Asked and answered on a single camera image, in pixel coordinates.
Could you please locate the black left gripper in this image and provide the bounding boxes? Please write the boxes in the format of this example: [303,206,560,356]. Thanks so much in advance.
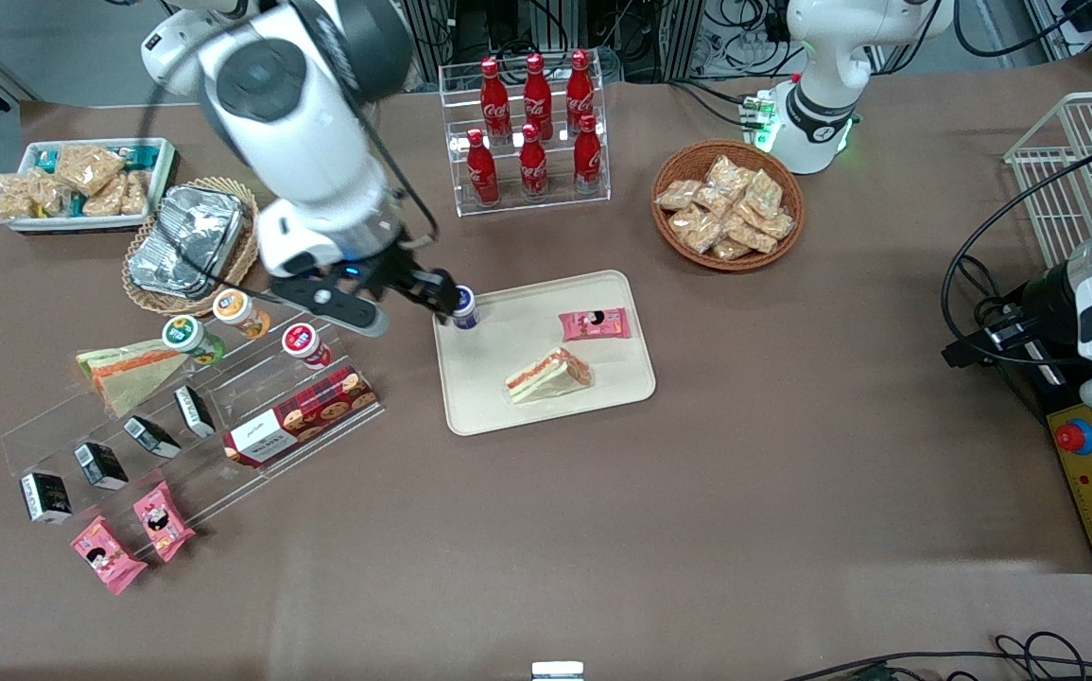
[942,262,1080,369]

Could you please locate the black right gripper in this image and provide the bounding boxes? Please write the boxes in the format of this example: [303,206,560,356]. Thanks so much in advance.
[269,248,460,328]

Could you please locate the triangular sandwich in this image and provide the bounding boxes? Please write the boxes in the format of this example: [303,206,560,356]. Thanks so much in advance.
[76,339,189,418]
[505,347,593,406]

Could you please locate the beige plastic tray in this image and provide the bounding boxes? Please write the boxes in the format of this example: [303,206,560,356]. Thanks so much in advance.
[432,270,657,437]

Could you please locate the silver foil tray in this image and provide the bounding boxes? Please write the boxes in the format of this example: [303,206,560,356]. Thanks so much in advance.
[128,185,249,301]

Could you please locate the white rectangular snack tray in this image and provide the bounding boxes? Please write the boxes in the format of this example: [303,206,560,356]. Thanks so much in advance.
[0,138,177,234]

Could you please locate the red cola bottle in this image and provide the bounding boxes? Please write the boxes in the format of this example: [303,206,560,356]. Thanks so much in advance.
[466,129,499,205]
[519,123,548,200]
[523,53,553,141]
[573,114,603,194]
[480,57,511,143]
[566,50,596,133]

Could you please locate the red-lid drink bottle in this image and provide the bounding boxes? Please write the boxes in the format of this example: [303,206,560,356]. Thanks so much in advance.
[282,323,334,369]

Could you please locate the clear acrylic bottle rack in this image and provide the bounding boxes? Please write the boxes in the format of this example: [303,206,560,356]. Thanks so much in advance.
[439,59,612,218]

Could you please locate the pink snack packet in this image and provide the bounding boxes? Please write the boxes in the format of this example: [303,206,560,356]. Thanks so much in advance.
[559,307,633,342]
[133,480,197,564]
[70,515,148,596]

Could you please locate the red plaid cookie box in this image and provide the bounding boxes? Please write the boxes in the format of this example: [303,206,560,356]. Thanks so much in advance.
[223,366,379,468]

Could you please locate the orange-lid drink bottle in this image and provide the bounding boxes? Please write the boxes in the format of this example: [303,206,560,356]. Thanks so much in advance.
[212,288,271,340]

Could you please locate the clear acrylic stepped rack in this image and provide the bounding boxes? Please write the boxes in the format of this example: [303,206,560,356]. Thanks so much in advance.
[0,273,386,559]

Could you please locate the green-lid drink bottle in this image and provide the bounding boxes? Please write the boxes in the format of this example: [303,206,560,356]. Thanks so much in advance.
[162,315,225,368]

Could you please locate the small black carton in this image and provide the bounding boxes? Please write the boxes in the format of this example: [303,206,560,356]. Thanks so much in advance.
[74,441,129,491]
[20,472,74,524]
[124,416,182,460]
[173,384,217,439]

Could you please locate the round brown wicker bowl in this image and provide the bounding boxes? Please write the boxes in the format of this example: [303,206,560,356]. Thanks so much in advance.
[651,140,806,272]

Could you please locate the flat wicker basket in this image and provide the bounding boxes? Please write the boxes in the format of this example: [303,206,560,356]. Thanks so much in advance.
[121,177,265,317]

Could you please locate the large clear cracker pack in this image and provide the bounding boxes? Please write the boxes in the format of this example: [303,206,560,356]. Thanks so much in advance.
[54,143,126,197]

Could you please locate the black looped cable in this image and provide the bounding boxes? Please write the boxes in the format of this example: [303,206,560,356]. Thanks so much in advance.
[941,151,1092,366]

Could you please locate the white wire basket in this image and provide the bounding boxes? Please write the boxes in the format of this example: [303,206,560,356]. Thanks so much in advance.
[1004,91,1092,271]

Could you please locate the black floor cables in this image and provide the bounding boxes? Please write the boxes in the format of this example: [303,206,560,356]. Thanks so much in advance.
[782,632,1092,681]

